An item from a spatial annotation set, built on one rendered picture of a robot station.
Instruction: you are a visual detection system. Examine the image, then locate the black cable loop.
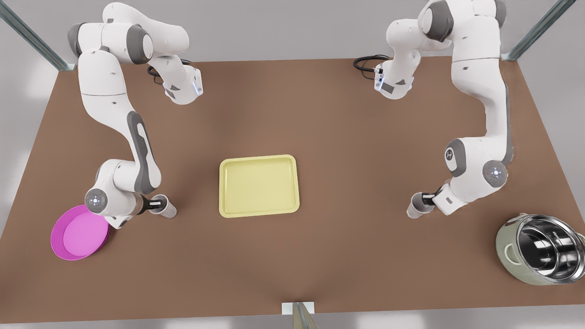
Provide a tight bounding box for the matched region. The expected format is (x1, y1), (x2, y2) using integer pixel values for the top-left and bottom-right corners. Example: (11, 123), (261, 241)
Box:
(353, 55), (390, 81)
(147, 59), (192, 85)

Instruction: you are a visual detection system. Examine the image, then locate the grey-green steel pot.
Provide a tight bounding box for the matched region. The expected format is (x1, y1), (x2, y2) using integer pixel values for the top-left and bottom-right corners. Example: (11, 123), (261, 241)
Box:
(495, 214), (585, 286)

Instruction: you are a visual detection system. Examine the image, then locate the yellow rectangular tray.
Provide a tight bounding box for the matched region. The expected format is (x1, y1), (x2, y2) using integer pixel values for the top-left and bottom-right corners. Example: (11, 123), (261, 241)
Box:
(219, 154), (300, 218)

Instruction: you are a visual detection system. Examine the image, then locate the magenta plate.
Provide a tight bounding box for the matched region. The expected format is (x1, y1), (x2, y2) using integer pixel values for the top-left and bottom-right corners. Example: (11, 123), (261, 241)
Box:
(50, 204), (110, 261)

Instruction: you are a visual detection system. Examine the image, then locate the silver frame post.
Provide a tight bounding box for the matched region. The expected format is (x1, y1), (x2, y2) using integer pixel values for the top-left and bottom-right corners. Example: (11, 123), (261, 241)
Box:
(501, 0), (577, 62)
(0, 4), (75, 72)
(282, 302), (319, 329)

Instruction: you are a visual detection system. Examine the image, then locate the white cup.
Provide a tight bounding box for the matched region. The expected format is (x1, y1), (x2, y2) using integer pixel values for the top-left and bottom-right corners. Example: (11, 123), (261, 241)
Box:
(407, 192), (436, 219)
(149, 195), (177, 218)

